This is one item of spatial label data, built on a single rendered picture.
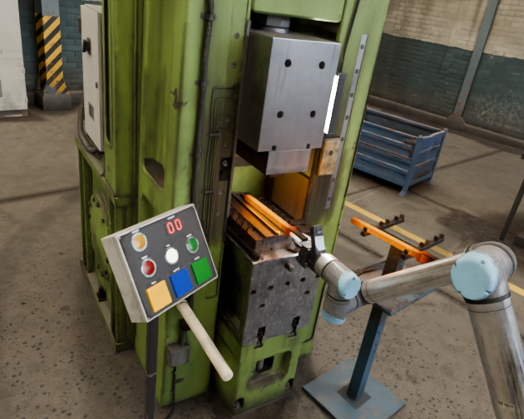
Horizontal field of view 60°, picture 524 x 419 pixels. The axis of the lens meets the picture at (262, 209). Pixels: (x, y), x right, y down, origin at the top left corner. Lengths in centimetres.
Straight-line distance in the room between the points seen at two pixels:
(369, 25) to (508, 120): 739
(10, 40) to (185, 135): 513
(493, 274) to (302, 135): 85
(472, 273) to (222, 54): 106
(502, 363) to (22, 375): 219
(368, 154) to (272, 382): 372
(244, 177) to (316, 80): 76
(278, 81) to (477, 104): 800
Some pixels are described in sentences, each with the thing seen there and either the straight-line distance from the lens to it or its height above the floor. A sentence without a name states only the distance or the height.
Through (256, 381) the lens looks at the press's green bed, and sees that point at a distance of 240.
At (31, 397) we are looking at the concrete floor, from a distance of 260.
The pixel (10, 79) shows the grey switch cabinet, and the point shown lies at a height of 50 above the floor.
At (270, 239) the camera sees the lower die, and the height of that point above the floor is 97.
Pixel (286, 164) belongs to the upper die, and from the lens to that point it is 176.
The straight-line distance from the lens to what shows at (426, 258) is 192.
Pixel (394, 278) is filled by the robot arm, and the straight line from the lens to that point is 164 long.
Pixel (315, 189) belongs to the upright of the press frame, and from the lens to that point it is 211.
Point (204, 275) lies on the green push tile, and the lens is 158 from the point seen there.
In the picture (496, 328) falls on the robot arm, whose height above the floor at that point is 119.
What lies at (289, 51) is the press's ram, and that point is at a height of 172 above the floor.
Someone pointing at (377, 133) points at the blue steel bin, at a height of 60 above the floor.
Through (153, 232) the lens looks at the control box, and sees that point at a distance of 146.
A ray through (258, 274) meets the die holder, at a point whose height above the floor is 85.
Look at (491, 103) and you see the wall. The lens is 938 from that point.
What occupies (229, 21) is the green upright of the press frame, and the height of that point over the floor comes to 179.
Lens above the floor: 189
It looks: 25 degrees down
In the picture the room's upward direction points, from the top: 8 degrees clockwise
